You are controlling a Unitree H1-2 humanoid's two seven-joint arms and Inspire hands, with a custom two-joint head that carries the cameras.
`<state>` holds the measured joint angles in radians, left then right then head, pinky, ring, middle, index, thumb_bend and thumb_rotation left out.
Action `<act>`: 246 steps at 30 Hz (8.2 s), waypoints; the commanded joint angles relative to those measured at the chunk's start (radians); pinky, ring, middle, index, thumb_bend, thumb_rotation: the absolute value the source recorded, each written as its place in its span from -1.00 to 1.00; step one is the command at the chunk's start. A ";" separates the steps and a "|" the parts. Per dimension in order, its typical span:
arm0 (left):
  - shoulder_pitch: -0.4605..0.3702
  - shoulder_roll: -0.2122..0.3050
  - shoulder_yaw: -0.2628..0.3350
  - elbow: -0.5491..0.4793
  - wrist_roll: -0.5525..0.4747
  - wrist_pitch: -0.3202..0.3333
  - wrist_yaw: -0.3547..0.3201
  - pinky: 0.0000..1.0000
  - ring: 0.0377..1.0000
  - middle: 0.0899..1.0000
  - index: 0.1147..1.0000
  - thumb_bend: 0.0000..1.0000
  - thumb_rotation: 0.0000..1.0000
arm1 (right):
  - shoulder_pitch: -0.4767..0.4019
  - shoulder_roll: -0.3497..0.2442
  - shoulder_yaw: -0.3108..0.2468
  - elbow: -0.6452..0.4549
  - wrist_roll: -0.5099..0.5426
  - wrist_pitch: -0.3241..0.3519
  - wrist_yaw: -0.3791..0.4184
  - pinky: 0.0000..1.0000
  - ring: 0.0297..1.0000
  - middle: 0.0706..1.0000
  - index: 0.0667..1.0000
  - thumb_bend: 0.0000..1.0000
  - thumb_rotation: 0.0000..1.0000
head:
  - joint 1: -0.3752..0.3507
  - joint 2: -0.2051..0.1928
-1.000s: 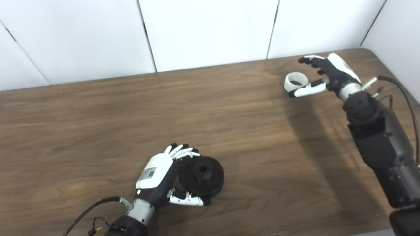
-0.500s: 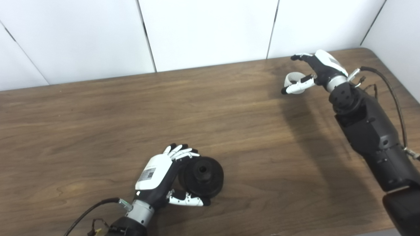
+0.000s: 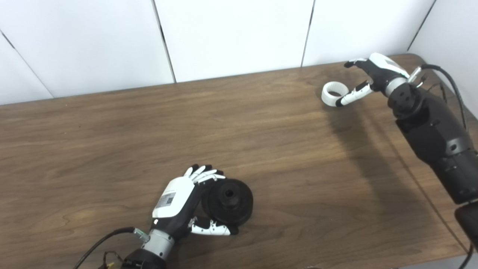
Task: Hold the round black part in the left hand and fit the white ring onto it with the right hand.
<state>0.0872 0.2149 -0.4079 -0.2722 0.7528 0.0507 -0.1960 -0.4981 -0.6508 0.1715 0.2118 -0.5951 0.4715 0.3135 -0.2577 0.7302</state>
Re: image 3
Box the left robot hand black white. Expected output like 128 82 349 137
151 164 239 241

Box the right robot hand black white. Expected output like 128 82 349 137
335 53 411 108

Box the white toothed ring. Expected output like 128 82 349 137
322 81 350 107

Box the round black part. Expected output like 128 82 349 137
202 179 254 226

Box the thin right arm wire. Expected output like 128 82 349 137
422 75 448 103

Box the thin arm wire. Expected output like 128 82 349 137
422 75 448 103
98 251 124 269

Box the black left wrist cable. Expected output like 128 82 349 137
73 227 150 269

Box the thin left arm wire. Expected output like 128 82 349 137
98 251 124 269

